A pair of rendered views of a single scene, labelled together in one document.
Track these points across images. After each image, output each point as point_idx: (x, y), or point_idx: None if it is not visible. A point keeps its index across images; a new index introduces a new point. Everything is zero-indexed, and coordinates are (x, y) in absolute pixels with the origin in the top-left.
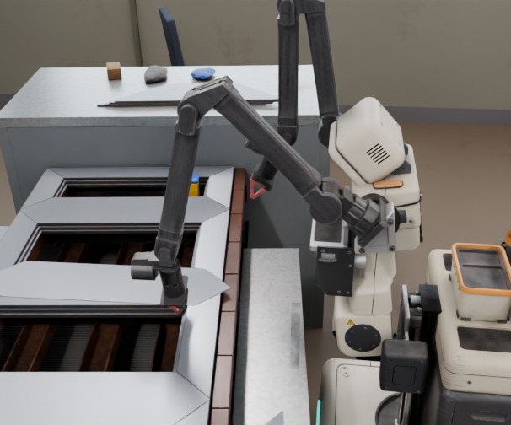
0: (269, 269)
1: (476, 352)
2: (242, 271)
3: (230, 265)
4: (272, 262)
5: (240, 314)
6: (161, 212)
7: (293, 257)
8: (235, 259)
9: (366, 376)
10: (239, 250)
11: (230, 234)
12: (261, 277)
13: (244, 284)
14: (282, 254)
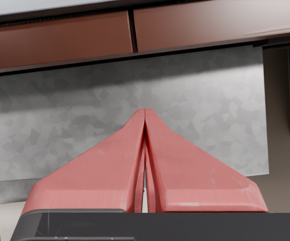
0: (178, 117)
1: None
2: (162, 57)
3: None
4: (206, 122)
5: (11, 78)
6: None
7: (229, 165)
8: (31, 53)
9: (142, 212)
10: (97, 57)
11: (181, 8)
12: (148, 104)
13: (114, 69)
14: (242, 141)
